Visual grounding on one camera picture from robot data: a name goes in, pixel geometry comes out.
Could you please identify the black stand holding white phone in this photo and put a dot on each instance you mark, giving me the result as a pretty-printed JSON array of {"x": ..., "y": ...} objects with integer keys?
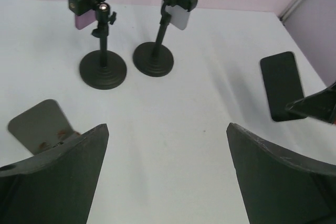
[{"x": 152, "y": 58}]

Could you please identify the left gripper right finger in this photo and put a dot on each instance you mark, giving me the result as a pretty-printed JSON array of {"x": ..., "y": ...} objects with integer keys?
[{"x": 279, "y": 185}]

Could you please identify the black phone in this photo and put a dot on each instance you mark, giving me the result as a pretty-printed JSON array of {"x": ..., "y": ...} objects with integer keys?
[{"x": 282, "y": 85}]

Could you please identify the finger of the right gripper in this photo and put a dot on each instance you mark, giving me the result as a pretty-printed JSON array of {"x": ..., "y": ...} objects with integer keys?
[{"x": 320, "y": 106}]

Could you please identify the black stand holding purple phone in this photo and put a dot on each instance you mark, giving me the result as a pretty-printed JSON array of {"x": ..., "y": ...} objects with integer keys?
[{"x": 102, "y": 69}]

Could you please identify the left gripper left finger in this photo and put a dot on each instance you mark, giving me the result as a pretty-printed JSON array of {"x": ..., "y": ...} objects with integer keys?
[{"x": 55, "y": 186}]

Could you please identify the rusty base phone stand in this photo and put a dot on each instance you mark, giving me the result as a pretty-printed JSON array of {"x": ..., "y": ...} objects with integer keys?
[{"x": 42, "y": 127}]

